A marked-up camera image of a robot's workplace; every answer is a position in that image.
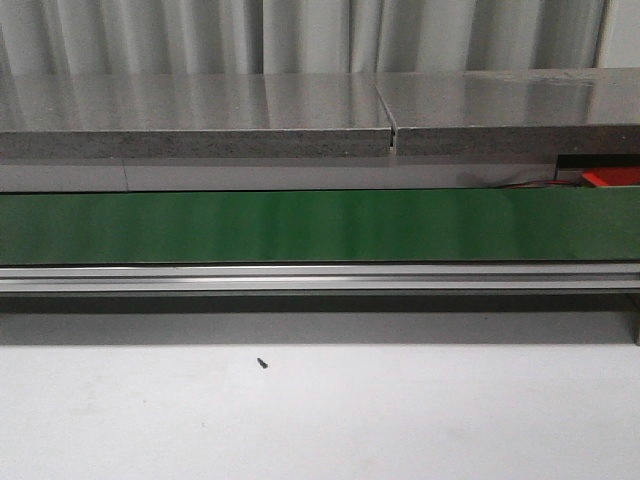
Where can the green conveyor belt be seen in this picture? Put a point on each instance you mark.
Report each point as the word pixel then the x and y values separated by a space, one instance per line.
pixel 453 225

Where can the grey stone shelf slab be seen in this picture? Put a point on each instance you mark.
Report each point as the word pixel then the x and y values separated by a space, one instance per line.
pixel 586 114

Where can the red plastic tray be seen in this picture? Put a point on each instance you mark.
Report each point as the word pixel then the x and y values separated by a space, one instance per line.
pixel 612 176

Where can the white pleated curtain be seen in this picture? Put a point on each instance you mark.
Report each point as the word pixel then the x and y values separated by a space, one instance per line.
pixel 239 37

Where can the aluminium conveyor frame rail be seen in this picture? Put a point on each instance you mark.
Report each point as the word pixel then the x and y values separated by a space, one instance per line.
pixel 439 278

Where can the metal conveyor support bracket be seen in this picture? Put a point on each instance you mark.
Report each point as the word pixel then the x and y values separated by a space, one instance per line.
pixel 634 301

